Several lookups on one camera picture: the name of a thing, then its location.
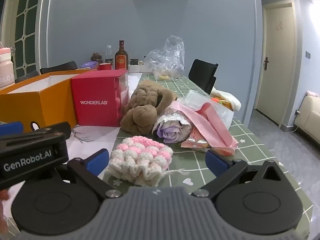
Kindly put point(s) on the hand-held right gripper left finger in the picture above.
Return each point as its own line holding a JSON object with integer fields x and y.
{"x": 98, "y": 159}

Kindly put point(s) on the glass pane door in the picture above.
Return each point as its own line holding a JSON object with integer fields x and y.
{"x": 25, "y": 30}

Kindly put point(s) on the purple pouch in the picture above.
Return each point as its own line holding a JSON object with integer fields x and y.
{"x": 90, "y": 65}

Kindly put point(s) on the black chair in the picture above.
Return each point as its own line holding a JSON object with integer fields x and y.
{"x": 27, "y": 77}
{"x": 60, "y": 67}
{"x": 201, "y": 75}

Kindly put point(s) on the orange cardboard box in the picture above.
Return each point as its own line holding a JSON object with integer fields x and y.
{"x": 22, "y": 107}

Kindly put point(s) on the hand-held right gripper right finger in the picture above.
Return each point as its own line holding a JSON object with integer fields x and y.
{"x": 215, "y": 163}

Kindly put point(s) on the black jar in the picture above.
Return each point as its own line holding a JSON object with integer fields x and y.
{"x": 134, "y": 62}

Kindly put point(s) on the pink water bottle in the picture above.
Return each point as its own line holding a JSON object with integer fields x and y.
{"x": 6, "y": 65}

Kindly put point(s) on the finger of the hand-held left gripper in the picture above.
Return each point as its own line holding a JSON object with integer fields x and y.
{"x": 11, "y": 128}

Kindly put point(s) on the clear plastic bag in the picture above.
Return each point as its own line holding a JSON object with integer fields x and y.
{"x": 172, "y": 55}

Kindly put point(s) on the clear water bottle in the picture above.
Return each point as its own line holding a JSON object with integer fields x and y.
{"x": 109, "y": 55}

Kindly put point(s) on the white condiment holder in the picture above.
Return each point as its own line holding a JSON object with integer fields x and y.
{"x": 133, "y": 68}
{"x": 145, "y": 68}

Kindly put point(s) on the person's left hand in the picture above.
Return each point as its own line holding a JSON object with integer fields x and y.
{"x": 2, "y": 210}

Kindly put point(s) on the wall switch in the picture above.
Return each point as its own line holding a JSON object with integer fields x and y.
{"x": 308, "y": 54}

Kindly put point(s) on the purple rose bouquet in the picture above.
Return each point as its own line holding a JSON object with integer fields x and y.
{"x": 170, "y": 131}

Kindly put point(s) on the pink cloth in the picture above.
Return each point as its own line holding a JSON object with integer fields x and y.
{"x": 215, "y": 130}

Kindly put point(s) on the white orange plush toy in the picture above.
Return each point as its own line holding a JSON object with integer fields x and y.
{"x": 228, "y": 100}

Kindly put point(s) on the green checked tablecloth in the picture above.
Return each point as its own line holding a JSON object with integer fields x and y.
{"x": 250, "y": 140}

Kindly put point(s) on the brown figurine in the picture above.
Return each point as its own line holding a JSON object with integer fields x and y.
{"x": 97, "y": 57}

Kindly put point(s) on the red mug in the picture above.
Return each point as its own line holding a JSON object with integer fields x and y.
{"x": 105, "y": 67}

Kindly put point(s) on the brown plush toy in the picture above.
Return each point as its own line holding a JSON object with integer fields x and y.
{"x": 142, "y": 100}

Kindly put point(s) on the dark liquor bottle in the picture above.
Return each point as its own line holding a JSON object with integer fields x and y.
{"x": 121, "y": 60}

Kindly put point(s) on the red cardboard box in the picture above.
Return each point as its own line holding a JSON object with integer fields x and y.
{"x": 95, "y": 92}

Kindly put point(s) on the yellow fruit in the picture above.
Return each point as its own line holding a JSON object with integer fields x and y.
{"x": 162, "y": 76}

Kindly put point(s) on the beige sofa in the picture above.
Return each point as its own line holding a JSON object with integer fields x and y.
{"x": 310, "y": 112}

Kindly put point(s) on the pink white crocheted pouch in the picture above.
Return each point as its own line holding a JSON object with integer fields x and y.
{"x": 140, "y": 157}

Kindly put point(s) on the beige door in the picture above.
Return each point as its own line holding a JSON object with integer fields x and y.
{"x": 277, "y": 67}

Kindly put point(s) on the orange plastic packet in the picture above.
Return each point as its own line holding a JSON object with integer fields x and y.
{"x": 200, "y": 143}

